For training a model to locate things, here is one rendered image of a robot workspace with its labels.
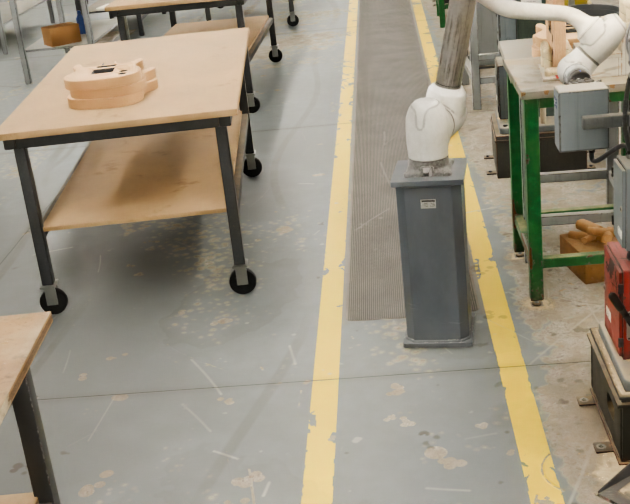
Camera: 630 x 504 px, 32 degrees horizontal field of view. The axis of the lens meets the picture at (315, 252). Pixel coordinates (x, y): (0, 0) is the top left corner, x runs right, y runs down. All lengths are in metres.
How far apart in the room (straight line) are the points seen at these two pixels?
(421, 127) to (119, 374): 1.57
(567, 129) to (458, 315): 1.06
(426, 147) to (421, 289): 0.57
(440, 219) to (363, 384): 0.69
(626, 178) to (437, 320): 1.22
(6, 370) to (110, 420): 1.61
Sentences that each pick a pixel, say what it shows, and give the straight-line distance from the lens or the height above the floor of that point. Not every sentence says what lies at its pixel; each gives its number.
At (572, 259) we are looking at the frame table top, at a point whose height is 0.20.
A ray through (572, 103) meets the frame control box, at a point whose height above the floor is 1.08.
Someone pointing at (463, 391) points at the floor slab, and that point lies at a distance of 4.07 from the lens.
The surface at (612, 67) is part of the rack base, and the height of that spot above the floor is 0.97.
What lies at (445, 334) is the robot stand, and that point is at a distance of 4.37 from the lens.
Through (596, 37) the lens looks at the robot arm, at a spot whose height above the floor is 1.20.
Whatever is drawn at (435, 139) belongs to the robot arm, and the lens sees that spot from 4.13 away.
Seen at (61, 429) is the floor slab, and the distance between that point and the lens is 4.20.
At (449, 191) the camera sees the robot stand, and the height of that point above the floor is 0.65.
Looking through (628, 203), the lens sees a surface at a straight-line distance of 3.45.
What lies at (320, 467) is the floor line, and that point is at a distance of 3.69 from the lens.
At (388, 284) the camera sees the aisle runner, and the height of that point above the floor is 0.00.
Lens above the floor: 1.99
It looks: 21 degrees down
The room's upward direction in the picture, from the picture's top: 6 degrees counter-clockwise
